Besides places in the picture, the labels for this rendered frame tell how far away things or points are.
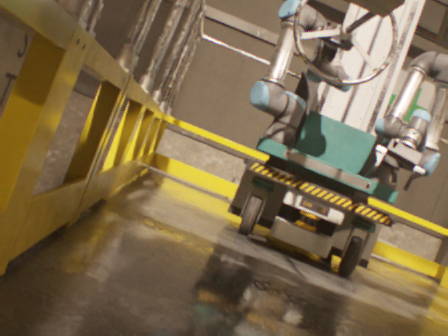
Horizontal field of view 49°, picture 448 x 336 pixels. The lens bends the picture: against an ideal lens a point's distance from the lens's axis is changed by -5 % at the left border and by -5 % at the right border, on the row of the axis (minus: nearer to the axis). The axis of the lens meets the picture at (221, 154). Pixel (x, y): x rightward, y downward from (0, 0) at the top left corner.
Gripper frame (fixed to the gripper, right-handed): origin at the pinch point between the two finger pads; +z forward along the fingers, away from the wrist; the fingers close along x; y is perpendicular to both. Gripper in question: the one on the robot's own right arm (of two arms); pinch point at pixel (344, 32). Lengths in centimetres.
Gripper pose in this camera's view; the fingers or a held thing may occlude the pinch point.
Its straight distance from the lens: 188.9
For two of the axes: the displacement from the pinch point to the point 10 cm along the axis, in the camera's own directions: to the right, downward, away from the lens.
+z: 0.6, 0.3, -10.0
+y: 3.7, -9.3, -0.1
